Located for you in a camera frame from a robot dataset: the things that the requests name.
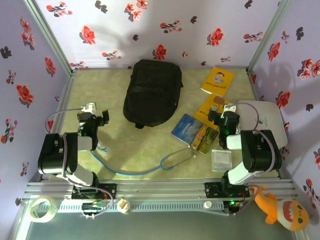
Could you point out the yellow booklet with tree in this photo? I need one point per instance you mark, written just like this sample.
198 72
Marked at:
205 110

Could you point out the Animal Farm paperback book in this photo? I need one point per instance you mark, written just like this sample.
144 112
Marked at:
190 132

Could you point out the clear packet with white item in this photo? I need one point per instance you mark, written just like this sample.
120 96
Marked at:
105 151

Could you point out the yellow booklet with boy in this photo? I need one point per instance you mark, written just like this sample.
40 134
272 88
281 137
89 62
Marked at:
217 82

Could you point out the black backpack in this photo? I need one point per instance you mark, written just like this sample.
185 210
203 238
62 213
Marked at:
152 95

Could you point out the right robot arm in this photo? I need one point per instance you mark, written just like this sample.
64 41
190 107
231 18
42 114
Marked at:
260 150

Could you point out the clear square plastic case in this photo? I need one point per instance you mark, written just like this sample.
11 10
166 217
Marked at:
221 160

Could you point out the white plastic medicine box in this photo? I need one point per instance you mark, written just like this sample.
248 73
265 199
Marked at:
270 120

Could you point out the blue stethoscope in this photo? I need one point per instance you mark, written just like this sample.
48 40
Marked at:
140 172

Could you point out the small white bottle cap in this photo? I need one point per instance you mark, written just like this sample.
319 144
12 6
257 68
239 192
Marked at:
207 205

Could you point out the small white red-label bottle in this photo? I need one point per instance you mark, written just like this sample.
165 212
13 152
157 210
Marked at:
123 206

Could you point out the clear tape roll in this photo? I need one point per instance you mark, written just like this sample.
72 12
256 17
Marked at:
35 212

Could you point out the orange shark plush toy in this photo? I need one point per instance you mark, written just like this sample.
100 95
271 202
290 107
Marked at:
287 212

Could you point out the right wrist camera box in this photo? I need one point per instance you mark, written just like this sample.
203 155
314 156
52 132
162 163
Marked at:
230 108

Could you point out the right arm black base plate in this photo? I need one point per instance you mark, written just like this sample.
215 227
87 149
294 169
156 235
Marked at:
212 190

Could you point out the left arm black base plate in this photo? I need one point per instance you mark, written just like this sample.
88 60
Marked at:
107 191

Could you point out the aluminium frame rail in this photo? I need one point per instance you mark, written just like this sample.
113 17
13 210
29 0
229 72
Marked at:
160 190

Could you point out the aluminium frame post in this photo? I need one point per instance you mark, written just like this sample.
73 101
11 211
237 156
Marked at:
267 37
47 35

